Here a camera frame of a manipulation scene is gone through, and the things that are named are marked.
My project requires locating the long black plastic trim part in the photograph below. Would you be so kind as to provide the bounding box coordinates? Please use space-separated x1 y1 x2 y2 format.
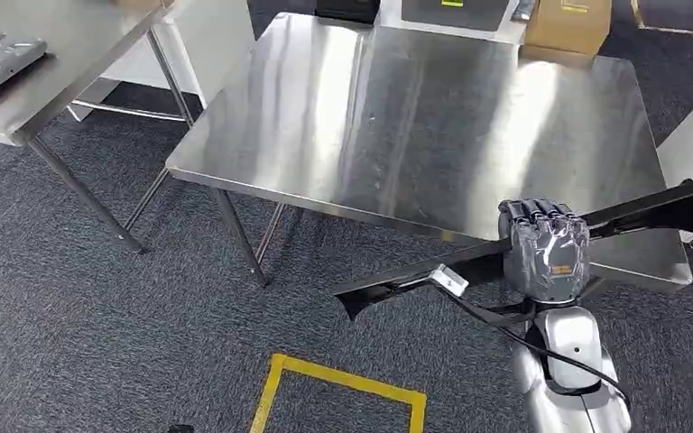
329 179 693 322

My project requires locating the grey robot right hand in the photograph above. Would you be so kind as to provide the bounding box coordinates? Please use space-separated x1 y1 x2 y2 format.
497 198 592 304

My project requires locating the cardboard box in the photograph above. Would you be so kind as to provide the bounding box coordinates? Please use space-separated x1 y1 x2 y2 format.
520 0 614 67

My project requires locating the black box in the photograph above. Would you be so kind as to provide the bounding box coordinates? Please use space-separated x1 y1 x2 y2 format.
315 0 382 25

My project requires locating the stainless steel table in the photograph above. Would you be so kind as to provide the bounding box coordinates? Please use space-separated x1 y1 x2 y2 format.
0 0 195 255
122 12 693 294

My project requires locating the yellow floor tape square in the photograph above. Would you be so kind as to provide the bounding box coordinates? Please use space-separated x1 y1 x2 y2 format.
249 354 429 433

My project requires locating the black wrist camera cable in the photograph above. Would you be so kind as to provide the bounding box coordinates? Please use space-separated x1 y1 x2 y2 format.
441 286 630 401

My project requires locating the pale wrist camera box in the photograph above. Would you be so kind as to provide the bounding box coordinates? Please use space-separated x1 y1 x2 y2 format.
427 264 470 299

